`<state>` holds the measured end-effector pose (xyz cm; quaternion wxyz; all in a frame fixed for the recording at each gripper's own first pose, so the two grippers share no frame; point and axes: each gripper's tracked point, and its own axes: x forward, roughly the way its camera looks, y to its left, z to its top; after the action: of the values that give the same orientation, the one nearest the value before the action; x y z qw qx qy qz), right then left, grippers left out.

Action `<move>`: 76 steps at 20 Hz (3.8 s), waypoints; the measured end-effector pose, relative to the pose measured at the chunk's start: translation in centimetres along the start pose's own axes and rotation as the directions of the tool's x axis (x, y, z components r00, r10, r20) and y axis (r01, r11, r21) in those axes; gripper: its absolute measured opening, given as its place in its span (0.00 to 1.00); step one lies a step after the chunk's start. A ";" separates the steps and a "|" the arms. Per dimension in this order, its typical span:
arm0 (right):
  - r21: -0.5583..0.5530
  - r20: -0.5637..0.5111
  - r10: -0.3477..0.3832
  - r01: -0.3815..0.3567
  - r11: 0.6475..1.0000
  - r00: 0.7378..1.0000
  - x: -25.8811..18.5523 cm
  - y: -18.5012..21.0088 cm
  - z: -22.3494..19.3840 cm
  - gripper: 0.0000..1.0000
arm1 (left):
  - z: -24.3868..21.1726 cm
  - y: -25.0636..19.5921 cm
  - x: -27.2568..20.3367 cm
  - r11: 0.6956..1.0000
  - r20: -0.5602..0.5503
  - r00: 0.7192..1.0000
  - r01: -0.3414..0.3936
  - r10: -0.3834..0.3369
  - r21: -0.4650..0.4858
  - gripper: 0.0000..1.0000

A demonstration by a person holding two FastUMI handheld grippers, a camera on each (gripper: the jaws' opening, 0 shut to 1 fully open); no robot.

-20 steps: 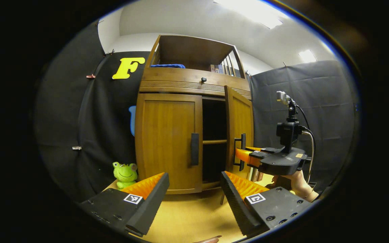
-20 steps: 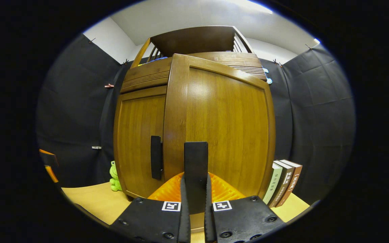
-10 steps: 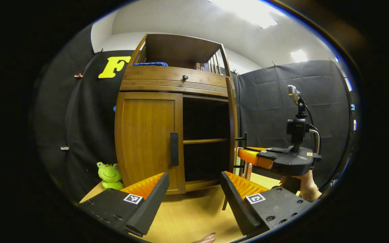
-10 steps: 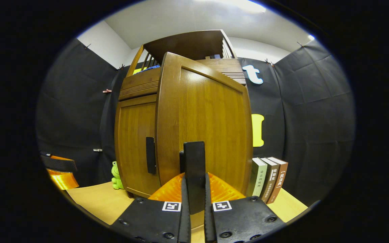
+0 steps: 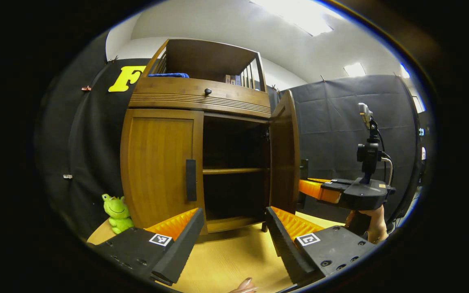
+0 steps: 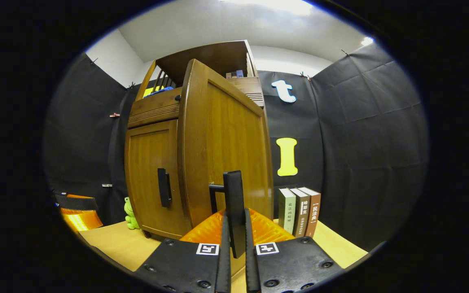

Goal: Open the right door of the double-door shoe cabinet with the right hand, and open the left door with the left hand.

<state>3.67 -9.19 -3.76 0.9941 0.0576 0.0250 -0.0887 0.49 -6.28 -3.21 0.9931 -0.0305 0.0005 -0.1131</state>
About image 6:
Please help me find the large ceiling light panel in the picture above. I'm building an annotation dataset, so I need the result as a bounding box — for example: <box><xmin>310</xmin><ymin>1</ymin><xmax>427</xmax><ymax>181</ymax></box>
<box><xmin>218</xmin><ymin>0</ymin><xmax>312</xmax><ymax>17</ymax></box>

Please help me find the wooden cabinet door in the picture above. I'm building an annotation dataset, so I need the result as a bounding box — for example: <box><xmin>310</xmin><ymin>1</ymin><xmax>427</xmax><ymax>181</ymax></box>
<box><xmin>124</xmin><ymin>119</ymin><xmax>192</xmax><ymax>240</ymax></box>
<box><xmin>178</xmin><ymin>59</ymin><xmax>274</xmax><ymax>275</ymax></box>

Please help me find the blue cloth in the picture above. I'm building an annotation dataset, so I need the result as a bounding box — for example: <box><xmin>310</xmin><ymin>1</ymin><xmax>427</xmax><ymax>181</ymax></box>
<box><xmin>143</xmin><ymin>86</ymin><xmax>175</xmax><ymax>98</ymax></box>

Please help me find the black door handle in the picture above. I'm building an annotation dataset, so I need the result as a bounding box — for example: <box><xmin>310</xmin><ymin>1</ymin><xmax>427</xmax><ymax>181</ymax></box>
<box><xmin>157</xmin><ymin>168</ymin><xmax>173</xmax><ymax>208</ymax></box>
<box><xmin>208</xmin><ymin>170</ymin><xmax>246</xmax><ymax>259</ymax></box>

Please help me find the dark brown book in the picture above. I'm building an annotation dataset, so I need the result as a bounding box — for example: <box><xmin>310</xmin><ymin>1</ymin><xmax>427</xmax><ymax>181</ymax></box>
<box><xmin>290</xmin><ymin>188</ymin><xmax>311</xmax><ymax>238</ymax></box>

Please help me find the wooden drawer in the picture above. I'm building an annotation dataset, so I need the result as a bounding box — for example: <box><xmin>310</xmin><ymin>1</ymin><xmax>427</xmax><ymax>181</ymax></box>
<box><xmin>129</xmin><ymin>77</ymin><xmax>265</xmax><ymax>120</ymax></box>

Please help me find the reddish brown book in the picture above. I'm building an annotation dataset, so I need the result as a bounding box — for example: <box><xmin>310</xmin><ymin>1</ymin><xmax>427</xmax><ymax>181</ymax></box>
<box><xmin>298</xmin><ymin>187</ymin><xmax>321</xmax><ymax>238</ymax></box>

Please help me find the wooden double-door shoe cabinet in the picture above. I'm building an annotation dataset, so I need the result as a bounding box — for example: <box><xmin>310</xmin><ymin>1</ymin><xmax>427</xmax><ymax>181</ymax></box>
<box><xmin>124</xmin><ymin>39</ymin><xmax>276</xmax><ymax>241</ymax></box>

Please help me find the black backdrop cloth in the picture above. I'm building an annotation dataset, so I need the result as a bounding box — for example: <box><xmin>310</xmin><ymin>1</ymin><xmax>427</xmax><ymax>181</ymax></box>
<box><xmin>43</xmin><ymin>41</ymin><xmax>428</xmax><ymax>251</ymax></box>

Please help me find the pale green book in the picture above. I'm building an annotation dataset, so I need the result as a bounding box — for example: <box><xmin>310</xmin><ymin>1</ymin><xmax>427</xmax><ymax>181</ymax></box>
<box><xmin>278</xmin><ymin>188</ymin><xmax>297</xmax><ymax>235</ymax></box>

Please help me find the green frog toy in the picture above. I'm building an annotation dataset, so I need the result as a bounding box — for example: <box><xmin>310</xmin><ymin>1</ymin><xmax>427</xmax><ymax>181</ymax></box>
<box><xmin>123</xmin><ymin>197</ymin><xmax>140</xmax><ymax>230</ymax></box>

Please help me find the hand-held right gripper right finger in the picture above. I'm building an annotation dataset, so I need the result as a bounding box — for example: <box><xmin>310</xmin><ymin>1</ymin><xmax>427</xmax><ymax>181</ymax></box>
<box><xmin>245</xmin><ymin>208</ymin><xmax>345</xmax><ymax>293</ymax></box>

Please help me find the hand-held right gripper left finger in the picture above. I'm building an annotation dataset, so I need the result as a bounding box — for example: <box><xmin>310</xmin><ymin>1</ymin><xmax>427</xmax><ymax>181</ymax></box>
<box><xmin>133</xmin><ymin>210</ymin><xmax>232</xmax><ymax>293</ymax></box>

